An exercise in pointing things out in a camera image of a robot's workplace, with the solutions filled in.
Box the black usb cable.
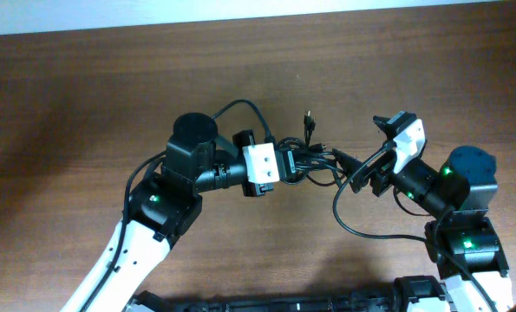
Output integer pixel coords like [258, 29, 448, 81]
[277, 110, 348, 188]

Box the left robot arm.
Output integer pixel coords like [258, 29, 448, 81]
[63, 113, 296, 311]

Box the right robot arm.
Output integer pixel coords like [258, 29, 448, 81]
[333, 111, 513, 311]

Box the left camera black cable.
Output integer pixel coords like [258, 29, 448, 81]
[77, 99, 277, 312]

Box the camera black cable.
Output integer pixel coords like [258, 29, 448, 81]
[331, 142, 500, 312]
[77, 99, 277, 312]

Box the right camera black cable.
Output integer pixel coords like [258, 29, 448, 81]
[331, 142, 500, 312]

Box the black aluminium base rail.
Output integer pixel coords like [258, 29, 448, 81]
[122, 276, 454, 312]

